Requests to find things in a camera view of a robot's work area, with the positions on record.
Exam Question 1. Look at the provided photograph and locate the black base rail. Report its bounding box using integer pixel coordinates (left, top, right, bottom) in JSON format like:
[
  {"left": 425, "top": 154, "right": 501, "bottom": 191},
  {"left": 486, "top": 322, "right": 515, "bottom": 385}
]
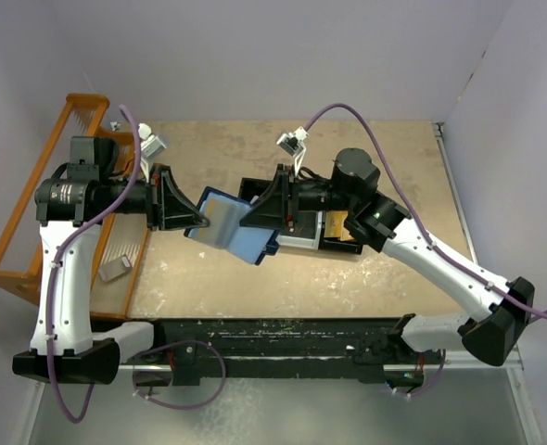
[{"left": 124, "top": 318, "right": 440, "bottom": 387}]

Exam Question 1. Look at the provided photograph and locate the aluminium frame rail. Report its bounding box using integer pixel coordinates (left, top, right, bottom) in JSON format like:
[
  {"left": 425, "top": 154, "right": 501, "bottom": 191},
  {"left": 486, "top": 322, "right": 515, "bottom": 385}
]
[{"left": 31, "top": 329, "right": 523, "bottom": 372}]

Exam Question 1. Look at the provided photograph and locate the black bin with gold cards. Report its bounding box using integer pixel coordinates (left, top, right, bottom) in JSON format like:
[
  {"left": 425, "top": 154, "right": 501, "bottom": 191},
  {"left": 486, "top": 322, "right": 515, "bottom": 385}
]
[{"left": 318, "top": 210, "right": 363, "bottom": 255}]

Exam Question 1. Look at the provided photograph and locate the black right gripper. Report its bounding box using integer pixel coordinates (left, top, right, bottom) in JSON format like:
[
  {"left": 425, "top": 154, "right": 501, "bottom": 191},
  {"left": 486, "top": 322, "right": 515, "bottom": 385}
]
[{"left": 240, "top": 164, "right": 356, "bottom": 231}]

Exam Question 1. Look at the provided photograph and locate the pile of black cards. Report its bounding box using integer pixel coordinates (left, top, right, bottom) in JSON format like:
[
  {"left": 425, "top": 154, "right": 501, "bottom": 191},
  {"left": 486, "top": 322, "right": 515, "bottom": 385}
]
[{"left": 295, "top": 211, "right": 318, "bottom": 239}]

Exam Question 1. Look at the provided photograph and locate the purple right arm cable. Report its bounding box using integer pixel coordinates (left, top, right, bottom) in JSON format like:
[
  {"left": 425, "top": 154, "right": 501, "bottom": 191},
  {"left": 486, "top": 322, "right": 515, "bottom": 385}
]
[{"left": 305, "top": 102, "right": 547, "bottom": 402}]

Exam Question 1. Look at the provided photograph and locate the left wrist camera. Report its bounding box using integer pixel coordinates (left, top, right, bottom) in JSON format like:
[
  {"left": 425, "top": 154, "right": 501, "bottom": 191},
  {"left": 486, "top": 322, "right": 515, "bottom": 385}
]
[{"left": 137, "top": 123, "right": 166, "bottom": 181}]

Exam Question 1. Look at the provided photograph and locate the blue leather card holder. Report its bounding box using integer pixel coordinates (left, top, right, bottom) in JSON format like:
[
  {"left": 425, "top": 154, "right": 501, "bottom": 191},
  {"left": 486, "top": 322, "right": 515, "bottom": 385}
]
[{"left": 184, "top": 186, "right": 279, "bottom": 266}]

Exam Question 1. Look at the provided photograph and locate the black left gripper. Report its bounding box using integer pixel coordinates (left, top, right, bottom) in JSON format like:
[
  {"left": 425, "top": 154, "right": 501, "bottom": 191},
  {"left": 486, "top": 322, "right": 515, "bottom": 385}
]
[{"left": 101, "top": 164, "right": 209, "bottom": 231}]

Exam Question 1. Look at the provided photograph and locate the small grey box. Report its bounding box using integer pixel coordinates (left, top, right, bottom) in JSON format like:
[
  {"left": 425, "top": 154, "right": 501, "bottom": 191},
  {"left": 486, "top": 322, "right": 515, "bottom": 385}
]
[{"left": 98, "top": 255, "right": 133, "bottom": 283}]

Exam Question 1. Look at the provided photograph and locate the white middle bin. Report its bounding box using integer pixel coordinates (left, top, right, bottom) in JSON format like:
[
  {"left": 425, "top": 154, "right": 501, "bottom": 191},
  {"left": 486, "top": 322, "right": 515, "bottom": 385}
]
[{"left": 276, "top": 211, "right": 324, "bottom": 250}]

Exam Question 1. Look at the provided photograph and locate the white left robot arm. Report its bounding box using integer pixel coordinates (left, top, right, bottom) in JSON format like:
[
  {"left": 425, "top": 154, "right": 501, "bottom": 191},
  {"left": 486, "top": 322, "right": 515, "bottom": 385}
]
[{"left": 12, "top": 136, "right": 209, "bottom": 385}]

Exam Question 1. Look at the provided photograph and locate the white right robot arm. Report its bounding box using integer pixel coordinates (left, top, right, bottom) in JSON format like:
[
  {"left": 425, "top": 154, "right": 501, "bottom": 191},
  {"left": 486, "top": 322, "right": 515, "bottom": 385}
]
[{"left": 240, "top": 148, "right": 535, "bottom": 366}]

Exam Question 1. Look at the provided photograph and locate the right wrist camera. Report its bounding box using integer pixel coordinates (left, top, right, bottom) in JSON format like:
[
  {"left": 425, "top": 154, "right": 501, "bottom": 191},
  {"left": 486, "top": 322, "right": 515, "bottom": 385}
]
[{"left": 276, "top": 127, "right": 309, "bottom": 175}]

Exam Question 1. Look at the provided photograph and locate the orange wooden rack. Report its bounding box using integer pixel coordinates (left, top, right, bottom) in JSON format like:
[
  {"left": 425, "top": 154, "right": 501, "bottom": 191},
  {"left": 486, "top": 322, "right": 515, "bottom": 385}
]
[{"left": 0, "top": 94, "right": 159, "bottom": 321}]

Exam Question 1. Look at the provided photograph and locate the pile of gold cards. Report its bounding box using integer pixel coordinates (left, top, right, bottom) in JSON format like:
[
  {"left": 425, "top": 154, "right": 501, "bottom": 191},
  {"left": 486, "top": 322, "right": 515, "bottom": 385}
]
[{"left": 324, "top": 210, "right": 354, "bottom": 241}]

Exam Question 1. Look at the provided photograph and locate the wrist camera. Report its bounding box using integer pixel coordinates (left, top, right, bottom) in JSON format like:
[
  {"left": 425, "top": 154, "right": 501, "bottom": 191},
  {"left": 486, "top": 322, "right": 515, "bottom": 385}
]
[
  {"left": 137, "top": 123, "right": 166, "bottom": 181},
  {"left": 276, "top": 127, "right": 309, "bottom": 175}
]

